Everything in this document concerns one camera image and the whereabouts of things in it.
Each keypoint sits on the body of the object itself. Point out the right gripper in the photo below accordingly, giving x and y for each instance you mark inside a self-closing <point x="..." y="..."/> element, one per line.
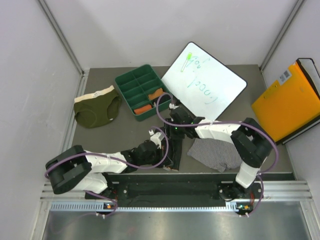
<point x="169" y="131"/>

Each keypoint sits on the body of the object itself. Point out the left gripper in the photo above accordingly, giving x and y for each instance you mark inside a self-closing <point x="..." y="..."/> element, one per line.
<point x="160" y="152"/>

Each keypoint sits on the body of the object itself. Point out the black dotted underwear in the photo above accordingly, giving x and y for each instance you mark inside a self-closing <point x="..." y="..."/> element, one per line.
<point x="175" y="142"/>

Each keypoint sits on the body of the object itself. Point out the green compartment tray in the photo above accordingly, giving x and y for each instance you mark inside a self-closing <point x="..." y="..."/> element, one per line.
<point x="136" y="85"/>

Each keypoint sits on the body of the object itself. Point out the olive green underwear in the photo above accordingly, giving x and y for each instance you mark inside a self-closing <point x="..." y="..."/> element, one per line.
<point x="93" y="110"/>

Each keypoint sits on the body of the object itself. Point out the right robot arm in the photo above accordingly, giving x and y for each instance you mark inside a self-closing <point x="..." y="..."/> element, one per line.
<point x="252" y="143"/>

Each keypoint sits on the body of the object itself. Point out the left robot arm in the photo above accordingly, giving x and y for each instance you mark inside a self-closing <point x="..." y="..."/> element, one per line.
<point x="83" y="170"/>

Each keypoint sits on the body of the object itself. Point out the grey striped underwear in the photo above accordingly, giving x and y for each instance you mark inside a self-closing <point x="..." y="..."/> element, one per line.
<point x="215" y="154"/>

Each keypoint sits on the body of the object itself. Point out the black rolled cloth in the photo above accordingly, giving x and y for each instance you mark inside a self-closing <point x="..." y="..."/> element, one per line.
<point x="161" y="100"/>

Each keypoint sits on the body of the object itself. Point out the orange rolled cloth back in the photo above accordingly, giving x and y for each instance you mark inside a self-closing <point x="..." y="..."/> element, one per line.
<point x="153" y="96"/>

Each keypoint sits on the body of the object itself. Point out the orange rolled cloth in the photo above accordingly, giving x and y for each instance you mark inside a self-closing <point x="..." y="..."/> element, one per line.
<point x="143" y="109"/>
<point x="153" y="96"/>

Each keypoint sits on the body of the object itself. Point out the white whiteboard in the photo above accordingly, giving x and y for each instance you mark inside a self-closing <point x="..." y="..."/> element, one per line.
<point x="206" y="87"/>

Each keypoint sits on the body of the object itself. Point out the orange rolled cloth front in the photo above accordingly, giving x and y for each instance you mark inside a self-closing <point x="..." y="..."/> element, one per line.
<point x="143" y="109"/>

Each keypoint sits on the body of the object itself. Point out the orange clipboard folder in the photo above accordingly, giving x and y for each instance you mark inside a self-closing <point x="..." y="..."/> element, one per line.
<point x="291" y="105"/>

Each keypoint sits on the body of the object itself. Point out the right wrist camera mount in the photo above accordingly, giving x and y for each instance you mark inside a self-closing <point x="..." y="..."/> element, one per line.
<point x="172" y="106"/>

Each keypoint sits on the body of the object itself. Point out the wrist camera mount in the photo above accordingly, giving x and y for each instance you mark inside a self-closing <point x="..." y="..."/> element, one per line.
<point x="156" y="137"/>
<point x="172" y="106"/>

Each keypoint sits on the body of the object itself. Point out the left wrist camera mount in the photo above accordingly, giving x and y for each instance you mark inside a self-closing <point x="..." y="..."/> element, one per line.
<point x="156" y="137"/>

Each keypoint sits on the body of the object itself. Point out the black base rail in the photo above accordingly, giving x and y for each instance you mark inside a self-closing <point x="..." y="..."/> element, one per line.
<point x="178" y="190"/>

